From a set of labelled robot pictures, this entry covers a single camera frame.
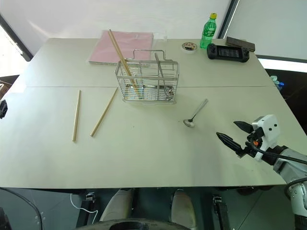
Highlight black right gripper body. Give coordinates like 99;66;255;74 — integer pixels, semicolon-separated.
240;127;265;158

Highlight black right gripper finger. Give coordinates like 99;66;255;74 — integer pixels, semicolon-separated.
233;121;253;134
215;131;243;152

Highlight silver metal spoon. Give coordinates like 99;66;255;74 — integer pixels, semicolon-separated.
154;53;175;100
183;98;209;128

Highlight blue capped bottles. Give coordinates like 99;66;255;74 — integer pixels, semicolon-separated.
269;75;286;92

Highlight black table leg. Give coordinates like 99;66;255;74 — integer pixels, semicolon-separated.
212;195;231;230
75;191;97;228

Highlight black handheld game console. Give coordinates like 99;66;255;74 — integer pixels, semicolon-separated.
206;43;250;63

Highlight whitish rounded robot leg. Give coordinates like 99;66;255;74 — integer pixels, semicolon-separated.
99;188;135;222
169;188;198;230

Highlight dark brown rectangular box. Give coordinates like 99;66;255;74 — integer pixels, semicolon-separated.
225;36;256;53

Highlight green plastic bottle yellow cap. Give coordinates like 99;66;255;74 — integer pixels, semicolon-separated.
199;12;218;50

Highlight wooden chopstick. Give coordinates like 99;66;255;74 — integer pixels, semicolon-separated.
71;89;82;143
107;31;140;98
109;29;142;98
89;87;119;138

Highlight pink paper pad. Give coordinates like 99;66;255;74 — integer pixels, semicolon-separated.
88;30;154;66

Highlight transparent curved shield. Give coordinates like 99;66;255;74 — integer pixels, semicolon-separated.
0;187;47;230

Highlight black table clamp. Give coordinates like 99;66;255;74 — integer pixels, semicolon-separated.
0;99;9;119

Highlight brown wooden furniture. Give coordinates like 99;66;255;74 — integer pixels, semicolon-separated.
0;74;20;99

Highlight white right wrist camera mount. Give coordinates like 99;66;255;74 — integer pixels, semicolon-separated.
251;114;280;162

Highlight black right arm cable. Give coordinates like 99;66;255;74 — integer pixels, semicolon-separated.
250;141;307;166

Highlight silver wire cutlery basket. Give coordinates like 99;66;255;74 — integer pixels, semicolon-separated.
115;49;180;105

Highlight white cable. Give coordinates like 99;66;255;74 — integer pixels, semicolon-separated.
70;192;99;221

